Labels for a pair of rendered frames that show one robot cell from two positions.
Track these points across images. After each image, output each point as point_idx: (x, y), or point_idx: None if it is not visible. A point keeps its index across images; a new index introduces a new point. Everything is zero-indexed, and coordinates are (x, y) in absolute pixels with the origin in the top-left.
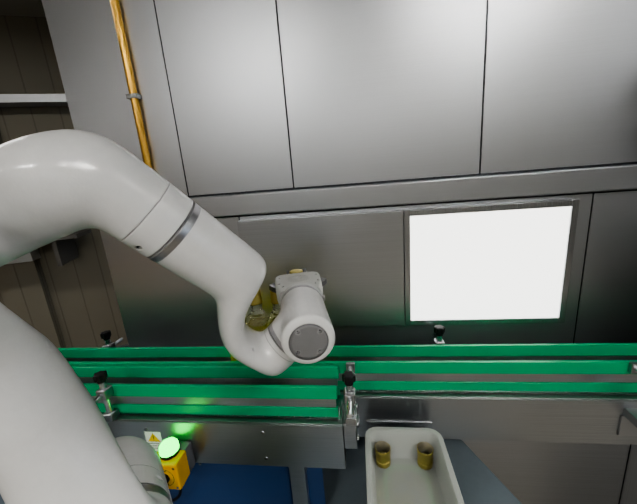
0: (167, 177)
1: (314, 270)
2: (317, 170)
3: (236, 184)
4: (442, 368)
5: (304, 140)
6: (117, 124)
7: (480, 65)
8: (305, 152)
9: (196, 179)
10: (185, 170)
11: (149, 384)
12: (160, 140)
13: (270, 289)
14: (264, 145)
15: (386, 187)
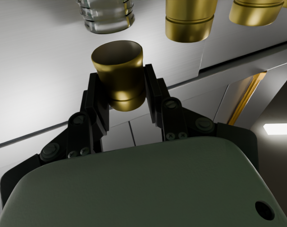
0: (238, 88)
1: (67, 17)
2: (105, 135)
3: (184, 101)
4: None
5: (121, 146)
6: (247, 109)
7: None
8: (119, 141)
9: (216, 94)
10: (221, 98)
11: None
12: (227, 110)
13: (255, 149)
14: (154, 133)
15: (11, 161)
